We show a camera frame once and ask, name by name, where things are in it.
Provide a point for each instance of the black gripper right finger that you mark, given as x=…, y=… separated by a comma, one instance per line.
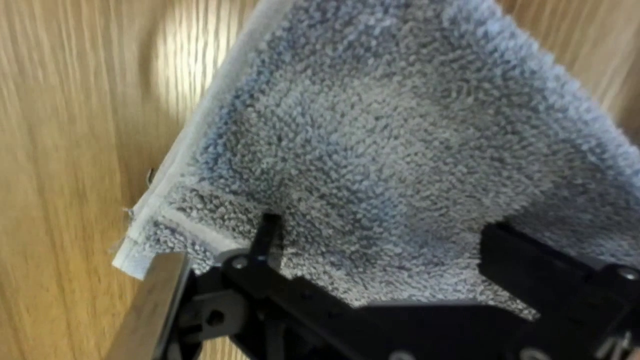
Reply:
x=585, y=313

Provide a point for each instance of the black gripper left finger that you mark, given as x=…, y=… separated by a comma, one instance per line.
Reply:
x=262, y=313

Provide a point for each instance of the grey towel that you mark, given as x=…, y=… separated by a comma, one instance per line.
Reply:
x=387, y=134

